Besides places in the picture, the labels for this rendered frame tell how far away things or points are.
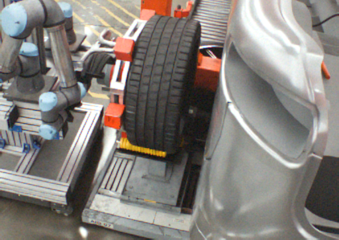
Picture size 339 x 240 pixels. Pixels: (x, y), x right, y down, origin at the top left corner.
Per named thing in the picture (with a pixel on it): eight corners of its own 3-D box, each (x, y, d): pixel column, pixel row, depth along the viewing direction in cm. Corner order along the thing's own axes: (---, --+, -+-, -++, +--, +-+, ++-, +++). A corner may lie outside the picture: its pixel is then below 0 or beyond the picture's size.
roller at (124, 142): (169, 160, 204) (170, 152, 201) (114, 148, 207) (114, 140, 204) (171, 152, 209) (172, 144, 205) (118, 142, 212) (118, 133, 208)
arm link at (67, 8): (65, 32, 216) (64, 10, 207) (47, 27, 219) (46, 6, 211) (77, 23, 225) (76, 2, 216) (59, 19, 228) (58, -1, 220)
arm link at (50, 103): (55, 85, 159) (57, 106, 165) (34, 96, 151) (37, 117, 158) (67, 93, 155) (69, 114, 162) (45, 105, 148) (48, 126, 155)
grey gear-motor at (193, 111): (209, 166, 260) (218, 125, 238) (147, 153, 264) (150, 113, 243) (212, 148, 274) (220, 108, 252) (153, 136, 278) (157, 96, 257)
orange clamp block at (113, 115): (126, 117, 177) (120, 130, 170) (109, 114, 177) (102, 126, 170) (126, 105, 172) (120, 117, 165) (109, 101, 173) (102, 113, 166)
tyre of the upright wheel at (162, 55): (202, -3, 168) (201, 52, 232) (151, -11, 171) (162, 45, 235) (172, 142, 154) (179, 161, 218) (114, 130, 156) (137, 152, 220)
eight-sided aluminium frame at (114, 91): (123, 154, 191) (124, 58, 158) (110, 152, 192) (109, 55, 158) (149, 92, 234) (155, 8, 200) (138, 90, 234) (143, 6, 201)
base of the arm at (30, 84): (11, 91, 183) (8, 75, 177) (23, 75, 195) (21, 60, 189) (38, 96, 183) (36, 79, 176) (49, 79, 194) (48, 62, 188)
